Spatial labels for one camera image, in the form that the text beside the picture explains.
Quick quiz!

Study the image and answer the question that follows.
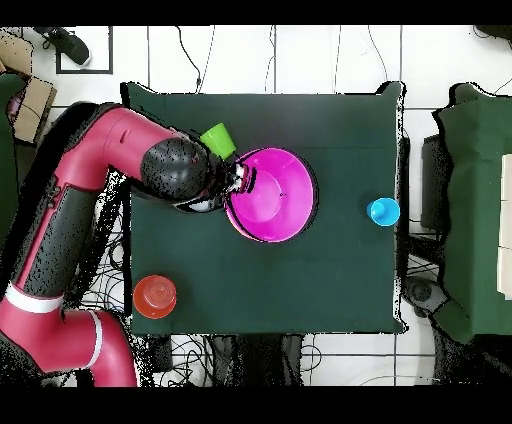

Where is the large pink bowl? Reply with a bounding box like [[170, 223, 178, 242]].
[[223, 146, 319, 244]]

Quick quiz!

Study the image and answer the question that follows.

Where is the small orange bowl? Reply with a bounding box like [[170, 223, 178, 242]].
[[132, 274, 178, 320]]

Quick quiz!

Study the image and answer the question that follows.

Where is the green cup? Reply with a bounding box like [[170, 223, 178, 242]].
[[198, 122, 238, 161]]

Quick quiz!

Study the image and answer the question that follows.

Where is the dark green tablecloth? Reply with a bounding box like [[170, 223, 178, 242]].
[[120, 81, 406, 337]]

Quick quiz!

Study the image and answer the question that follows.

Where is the blue cup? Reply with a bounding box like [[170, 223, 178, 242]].
[[366, 196, 402, 228]]

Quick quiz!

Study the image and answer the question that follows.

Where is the black power strip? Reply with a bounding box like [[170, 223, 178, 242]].
[[148, 334, 174, 374]]

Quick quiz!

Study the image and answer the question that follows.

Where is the black stand base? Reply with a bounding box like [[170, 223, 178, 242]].
[[402, 275, 449, 319]]

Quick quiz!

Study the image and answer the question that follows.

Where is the person's foot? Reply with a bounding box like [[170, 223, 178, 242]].
[[33, 26, 92, 67]]

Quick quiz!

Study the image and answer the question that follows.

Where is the cardboard box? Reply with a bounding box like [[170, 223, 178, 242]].
[[11, 76, 58, 144], [0, 29, 34, 78]]

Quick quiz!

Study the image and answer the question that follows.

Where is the green cloth covered table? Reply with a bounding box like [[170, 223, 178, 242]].
[[432, 82, 512, 346], [0, 72, 29, 249]]

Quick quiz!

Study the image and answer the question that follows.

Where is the white box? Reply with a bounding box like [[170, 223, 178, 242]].
[[496, 153, 512, 301]]

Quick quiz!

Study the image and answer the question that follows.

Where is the black cable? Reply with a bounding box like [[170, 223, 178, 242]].
[[174, 25, 202, 94]]

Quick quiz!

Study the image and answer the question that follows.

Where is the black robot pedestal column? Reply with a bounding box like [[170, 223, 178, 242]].
[[207, 333, 305, 387]]

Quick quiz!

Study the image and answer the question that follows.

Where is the black chair frame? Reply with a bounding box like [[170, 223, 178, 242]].
[[14, 141, 41, 181]]

